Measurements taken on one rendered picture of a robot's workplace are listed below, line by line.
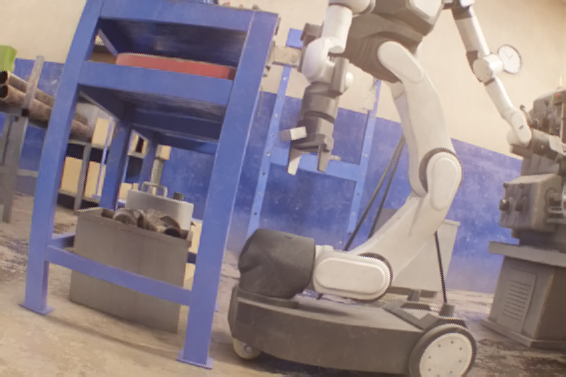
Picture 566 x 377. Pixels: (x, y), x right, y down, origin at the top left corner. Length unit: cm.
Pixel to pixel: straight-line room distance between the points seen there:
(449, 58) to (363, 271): 480
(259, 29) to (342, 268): 65
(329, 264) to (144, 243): 50
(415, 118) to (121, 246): 88
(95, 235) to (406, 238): 87
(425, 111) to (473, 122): 454
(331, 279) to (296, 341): 21
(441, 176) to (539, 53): 519
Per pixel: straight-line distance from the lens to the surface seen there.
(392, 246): 195
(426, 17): 203
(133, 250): 196
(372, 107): 568
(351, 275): 188
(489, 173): 653
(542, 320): 303
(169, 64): 169
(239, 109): 162
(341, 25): 186
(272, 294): 188
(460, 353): 183
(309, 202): 614
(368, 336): 179
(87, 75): 168
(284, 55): 259
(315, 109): 174
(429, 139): 198
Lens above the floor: 41
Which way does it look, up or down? 2 degrees up
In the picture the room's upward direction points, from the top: 12 degrees clockwise
